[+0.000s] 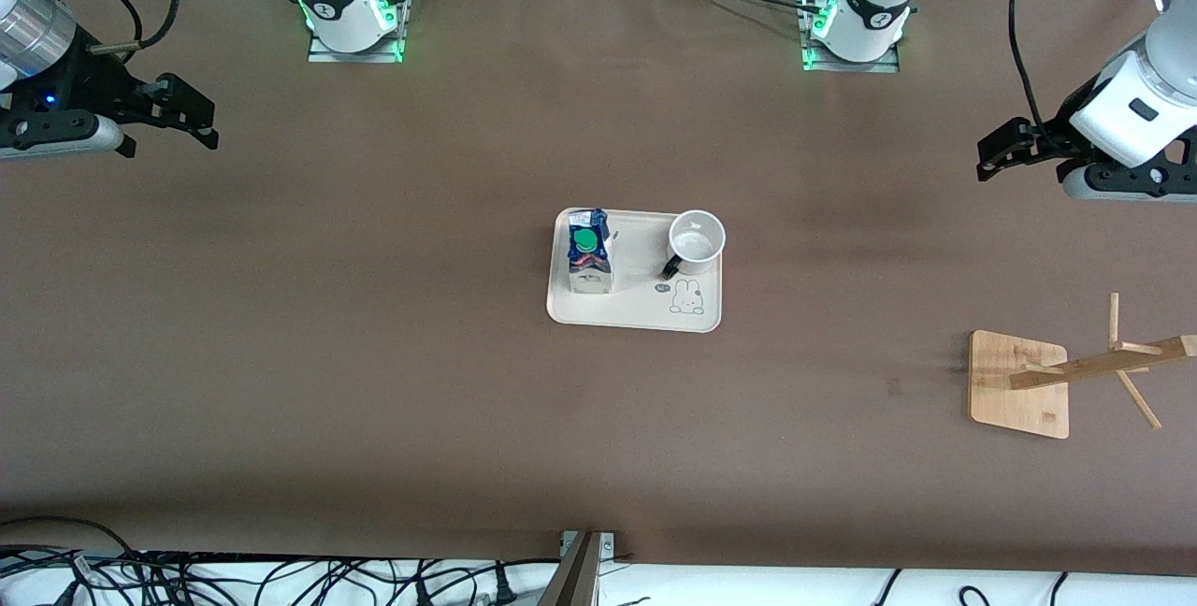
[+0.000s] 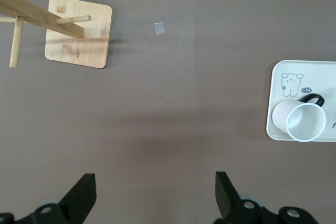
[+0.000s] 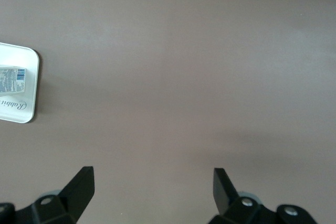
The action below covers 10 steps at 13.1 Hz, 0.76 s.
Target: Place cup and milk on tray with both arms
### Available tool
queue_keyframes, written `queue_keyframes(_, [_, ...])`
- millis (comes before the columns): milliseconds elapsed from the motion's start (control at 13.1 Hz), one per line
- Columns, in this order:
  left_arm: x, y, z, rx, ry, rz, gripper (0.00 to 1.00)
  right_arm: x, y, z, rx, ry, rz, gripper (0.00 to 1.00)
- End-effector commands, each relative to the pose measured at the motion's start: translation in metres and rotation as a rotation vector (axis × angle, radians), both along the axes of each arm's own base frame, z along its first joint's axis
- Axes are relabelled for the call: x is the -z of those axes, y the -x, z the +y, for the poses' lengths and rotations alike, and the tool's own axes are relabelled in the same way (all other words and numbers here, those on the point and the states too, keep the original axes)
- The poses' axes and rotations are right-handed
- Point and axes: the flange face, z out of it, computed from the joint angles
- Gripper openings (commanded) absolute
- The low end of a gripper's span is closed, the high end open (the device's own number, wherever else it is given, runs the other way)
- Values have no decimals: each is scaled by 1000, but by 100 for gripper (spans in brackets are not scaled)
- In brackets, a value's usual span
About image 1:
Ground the cream tray with rabbit print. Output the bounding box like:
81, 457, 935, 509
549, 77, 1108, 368
546, 207, 724, 334

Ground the aluminium profile bracket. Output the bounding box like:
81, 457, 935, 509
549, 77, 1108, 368
538, 529, 618, 606

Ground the blue milk carton green cap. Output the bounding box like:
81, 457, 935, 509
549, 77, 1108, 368
567, 209, 616, 296

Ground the brown table cover sheet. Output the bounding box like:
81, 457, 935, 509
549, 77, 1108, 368
0, 0, 1197, 579

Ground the white mug with black handle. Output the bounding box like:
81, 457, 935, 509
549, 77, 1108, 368
662, 209, 727, 280

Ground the wooden mug stand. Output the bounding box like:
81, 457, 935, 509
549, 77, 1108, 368
968, 293, 1197, 440

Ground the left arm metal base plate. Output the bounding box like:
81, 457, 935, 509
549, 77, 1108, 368
798, 0, 903, 75

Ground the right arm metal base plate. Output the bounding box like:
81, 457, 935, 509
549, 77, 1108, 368
307, 0, 409, 65

